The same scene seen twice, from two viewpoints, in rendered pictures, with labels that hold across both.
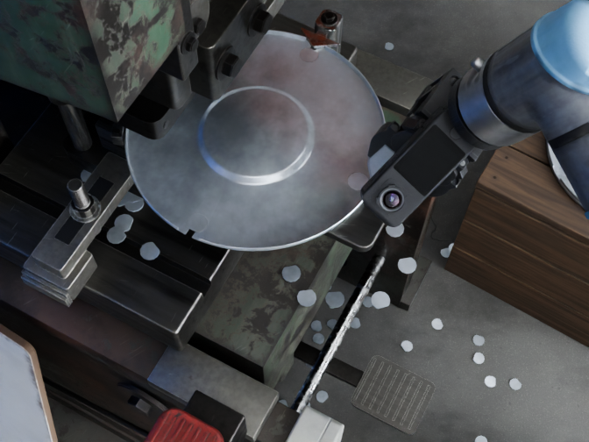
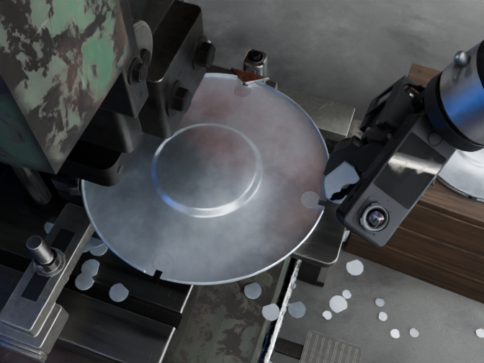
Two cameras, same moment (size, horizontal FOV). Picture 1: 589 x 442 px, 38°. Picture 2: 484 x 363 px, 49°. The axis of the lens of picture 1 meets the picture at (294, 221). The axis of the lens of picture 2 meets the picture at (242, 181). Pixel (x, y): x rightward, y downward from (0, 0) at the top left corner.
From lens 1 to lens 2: 0.34 m
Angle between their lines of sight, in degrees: 6
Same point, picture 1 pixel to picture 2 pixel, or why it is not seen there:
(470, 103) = (462, 102)
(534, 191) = not seen: hidden behind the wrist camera
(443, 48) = (313, 90)
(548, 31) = not seen: outside the picture
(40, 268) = (10, 329)
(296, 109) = (240, 140)
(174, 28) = (117, 47)
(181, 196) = (144, 237)
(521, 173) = not seen: hidden behind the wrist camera
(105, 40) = (13, 53)
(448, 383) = (364, 340)
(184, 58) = (133, 90)
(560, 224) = (441, 207)
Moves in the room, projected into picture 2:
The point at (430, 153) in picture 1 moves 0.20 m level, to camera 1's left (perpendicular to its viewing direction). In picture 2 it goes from (410, 163) to (167, 191)
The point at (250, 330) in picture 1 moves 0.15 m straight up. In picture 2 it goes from (223, 352) to (220, 314)
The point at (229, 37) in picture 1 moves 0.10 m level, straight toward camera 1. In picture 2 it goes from (176, 70) to (201, 161)
